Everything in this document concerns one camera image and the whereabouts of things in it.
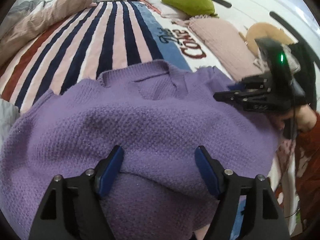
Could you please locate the red sleeve forearm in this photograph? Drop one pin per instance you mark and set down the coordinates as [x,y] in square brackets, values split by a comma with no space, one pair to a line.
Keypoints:
[307,181]

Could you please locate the purple knitted cardigan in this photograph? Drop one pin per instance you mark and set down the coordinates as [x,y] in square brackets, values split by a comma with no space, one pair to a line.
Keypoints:
[159,115]

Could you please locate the black garment on bed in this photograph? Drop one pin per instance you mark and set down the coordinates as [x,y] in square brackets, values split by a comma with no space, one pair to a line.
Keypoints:
[306,77]

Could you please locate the beige crumpled garment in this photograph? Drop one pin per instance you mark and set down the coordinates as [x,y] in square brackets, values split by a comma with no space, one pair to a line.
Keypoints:
[294,64]

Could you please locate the grey shirt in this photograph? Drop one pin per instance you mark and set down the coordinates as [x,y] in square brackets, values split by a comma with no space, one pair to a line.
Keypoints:
[9,113]

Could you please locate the striped bed blanket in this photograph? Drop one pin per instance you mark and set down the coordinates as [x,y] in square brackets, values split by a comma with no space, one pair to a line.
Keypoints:
[109,36]

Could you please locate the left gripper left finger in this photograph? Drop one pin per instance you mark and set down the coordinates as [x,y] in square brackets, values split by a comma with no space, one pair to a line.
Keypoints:
[70,208]

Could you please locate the white pillow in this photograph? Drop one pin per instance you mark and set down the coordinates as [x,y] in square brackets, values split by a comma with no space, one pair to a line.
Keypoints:
[166,11]

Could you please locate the pink grey duvet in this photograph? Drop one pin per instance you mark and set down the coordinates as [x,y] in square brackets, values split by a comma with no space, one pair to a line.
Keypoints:
[26,21]

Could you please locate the person right hand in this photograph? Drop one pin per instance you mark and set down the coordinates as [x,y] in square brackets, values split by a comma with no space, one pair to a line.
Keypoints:
[304,117]

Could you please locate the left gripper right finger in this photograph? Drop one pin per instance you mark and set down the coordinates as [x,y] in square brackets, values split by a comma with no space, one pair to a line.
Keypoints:
[263,217]

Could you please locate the white bed headboard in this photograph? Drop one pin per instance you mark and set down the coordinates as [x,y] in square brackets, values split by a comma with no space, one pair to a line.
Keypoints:
[282,14]

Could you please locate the pink ribbed pillow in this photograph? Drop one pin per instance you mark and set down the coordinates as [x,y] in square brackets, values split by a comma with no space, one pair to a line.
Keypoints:
[224,41]

